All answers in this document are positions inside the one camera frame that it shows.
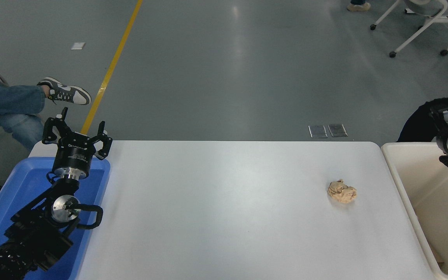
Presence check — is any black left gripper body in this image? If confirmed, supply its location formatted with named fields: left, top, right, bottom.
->
left=54, top=133, right=96, bottom=172

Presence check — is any metal floor plate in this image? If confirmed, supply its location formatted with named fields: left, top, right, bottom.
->
left=308, top=125, right=328, bottom=139
left=328, top=124, right=348, bottom=138

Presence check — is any seated person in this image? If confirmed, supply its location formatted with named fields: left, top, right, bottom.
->
left=0, top=58, right=91, bottom=151

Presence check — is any blue plastic tray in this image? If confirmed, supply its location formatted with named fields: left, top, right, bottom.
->
left=0, top=157, right=111, bottom=280

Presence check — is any crumpled tan paper ball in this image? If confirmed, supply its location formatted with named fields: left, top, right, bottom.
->
left=327, top=179, right=357, bottom=204

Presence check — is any standing person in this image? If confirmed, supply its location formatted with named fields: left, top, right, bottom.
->
left=346, top=0, right=371, bottom=12

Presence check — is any person beside bin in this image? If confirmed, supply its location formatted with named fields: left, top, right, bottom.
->
left=397, top=81, right=448, bottom=143

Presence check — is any large pale plastic bin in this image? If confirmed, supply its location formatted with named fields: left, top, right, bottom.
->
left=381, top=142, right=448, bottom=280

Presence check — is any white rolling chair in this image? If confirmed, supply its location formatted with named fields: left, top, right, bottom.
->
left=369, top=0, right=448, bottom=58

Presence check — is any tan paper piece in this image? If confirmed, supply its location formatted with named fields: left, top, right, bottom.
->
left=430, top=249, right=445, bottom=267

